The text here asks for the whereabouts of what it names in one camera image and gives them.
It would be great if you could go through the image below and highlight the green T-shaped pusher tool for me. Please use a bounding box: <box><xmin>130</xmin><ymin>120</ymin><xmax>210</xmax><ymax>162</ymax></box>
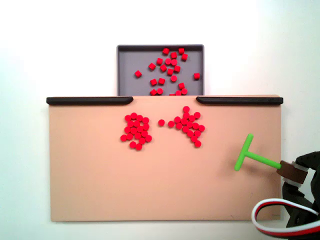
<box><xmin>234</xmin><ymin>133</ymin><xmax>310</xmax><ymax>187</ymax></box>

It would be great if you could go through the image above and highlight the grey container tray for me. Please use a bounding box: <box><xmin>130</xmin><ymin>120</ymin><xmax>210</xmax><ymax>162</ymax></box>
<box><xmin>116</xmin><ymin>44</ymin><xmax>205</xmax><ymax>97</ymax></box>

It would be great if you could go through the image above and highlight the beige flat board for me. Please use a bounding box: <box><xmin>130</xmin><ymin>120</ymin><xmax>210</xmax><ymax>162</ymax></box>
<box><xmin>47</xmin><ymin>94</ymin><xmax>284</xmax><ymax>223</ymax></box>

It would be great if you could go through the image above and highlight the red white black servo cable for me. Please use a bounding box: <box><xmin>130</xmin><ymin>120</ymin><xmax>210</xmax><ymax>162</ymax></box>
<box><xmin>251</xmin><ymin>198</ymin><xmax>320</xmax><ymax>238</ymax></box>

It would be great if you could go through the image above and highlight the black edge rail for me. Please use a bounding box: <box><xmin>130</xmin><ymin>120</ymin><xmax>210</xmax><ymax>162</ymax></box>
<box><xmin>196</xmin><ymin>96</ymin><xmax>284</xmax><ymax>105</ymax></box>
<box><xmin>46</xmin><ymin>96</ymin><xmax>134</xmax><ymax>106</ymax></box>

